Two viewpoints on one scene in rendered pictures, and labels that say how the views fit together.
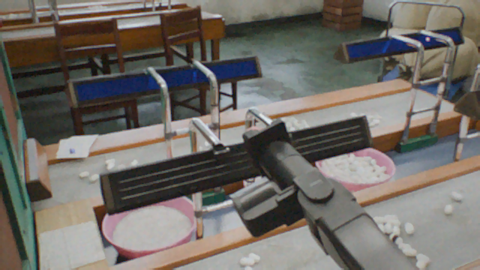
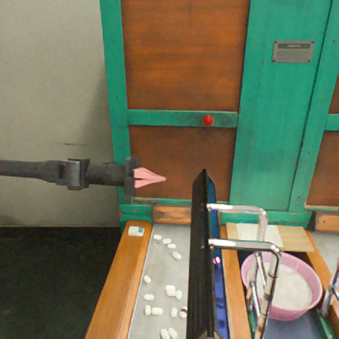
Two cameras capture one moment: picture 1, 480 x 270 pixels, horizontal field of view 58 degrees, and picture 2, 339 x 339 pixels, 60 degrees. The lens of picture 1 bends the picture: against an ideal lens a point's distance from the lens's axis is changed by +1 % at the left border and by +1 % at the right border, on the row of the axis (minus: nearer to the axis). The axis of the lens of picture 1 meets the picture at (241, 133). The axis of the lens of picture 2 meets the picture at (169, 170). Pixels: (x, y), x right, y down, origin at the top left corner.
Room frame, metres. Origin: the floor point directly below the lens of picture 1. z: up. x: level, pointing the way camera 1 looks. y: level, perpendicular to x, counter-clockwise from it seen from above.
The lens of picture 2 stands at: (1.04, -0.59, 1.55)
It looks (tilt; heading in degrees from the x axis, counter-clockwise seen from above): 26 degrees down; 121
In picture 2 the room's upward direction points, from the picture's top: straight up
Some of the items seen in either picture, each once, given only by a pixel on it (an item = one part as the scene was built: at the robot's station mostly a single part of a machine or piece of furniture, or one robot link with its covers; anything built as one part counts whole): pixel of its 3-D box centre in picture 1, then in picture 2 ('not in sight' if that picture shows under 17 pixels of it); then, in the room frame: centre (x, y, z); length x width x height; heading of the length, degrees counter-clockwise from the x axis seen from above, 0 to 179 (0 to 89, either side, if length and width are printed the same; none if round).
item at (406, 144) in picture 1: (410, 90); not in sight; (1.67, -0.69, 0.90); 0.20 x 0.19 x 0.45; 116
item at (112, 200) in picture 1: (249, 155); (205, 232); (0.81, -0.02, 1.08); 0.62 x 0.08 x 0.07; 116
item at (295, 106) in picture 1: (253, 130); not in sight; (1.75, -0.05, 0.67); 1.81 x 0.12 x 0.19; 116
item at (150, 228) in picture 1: (153, 234); (277, 288); (0.99, 0.26, 0.71); 0.22 x 0.22 x 0.06
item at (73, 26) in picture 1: (100, 91); not in sight; (2.81, 0.98, 0.45); 0.44 x 0.43 x 0.91; 116
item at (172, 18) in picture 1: (202, 70); not in sight; (3.26, 0.31, 0.45); 0.44 x 0.43 x 0.91; 141
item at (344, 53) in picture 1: (403, 43); not in sight; (1.74, -0.65, 1.08); 0.62 x 0.08 x 0.07; 116
